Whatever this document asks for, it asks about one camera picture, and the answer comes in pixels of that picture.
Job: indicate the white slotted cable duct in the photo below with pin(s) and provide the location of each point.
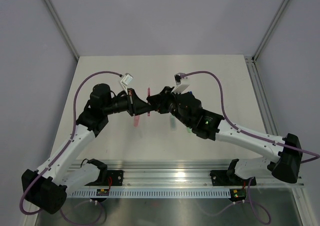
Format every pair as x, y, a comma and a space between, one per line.
195, 193

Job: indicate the left aluminium corner post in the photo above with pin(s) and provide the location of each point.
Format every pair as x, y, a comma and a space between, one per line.
61, 28

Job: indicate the right aluminium corner post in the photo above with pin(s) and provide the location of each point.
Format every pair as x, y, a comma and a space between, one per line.
280, 12

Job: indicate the right controller board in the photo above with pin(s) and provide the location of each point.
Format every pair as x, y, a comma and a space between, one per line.
238, 193

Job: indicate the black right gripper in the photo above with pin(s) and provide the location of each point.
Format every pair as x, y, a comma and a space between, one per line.
159, 101

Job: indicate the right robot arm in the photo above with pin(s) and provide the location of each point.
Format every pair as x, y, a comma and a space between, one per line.
279, 156

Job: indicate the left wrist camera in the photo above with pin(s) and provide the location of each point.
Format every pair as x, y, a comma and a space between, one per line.
125, 80

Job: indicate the green highlighter pen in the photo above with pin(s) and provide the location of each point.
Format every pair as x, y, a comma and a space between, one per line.
173, 125

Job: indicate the pink highlighter pen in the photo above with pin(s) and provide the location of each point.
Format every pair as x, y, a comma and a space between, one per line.
136, 121

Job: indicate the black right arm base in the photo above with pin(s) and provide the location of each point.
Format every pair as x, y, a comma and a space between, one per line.
225, 176

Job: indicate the aluminium corner post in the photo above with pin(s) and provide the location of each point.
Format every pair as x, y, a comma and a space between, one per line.
280, 12
61, 28

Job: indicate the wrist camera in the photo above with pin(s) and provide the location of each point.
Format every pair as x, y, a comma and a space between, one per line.
125, 80
182, 83

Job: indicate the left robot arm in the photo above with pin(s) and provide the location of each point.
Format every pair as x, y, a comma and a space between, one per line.
48, 186

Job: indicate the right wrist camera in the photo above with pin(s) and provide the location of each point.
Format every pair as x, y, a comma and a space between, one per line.
182, 83

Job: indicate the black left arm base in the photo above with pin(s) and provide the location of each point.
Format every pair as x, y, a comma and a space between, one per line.
106, 176

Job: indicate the aluminium rail frame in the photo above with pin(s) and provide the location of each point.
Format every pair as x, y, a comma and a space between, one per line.
163, 173

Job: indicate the right side aluminium rail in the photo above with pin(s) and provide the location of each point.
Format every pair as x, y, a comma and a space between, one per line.
260, 94

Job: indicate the red gel pen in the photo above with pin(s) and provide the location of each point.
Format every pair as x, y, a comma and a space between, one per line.
148, 94

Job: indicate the controller board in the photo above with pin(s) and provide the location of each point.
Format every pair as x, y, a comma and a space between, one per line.
103, 192
238, 193

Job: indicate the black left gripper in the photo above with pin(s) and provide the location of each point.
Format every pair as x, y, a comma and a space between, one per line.
136, 106

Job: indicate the left controller board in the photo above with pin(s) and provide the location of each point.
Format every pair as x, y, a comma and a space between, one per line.
103, 192

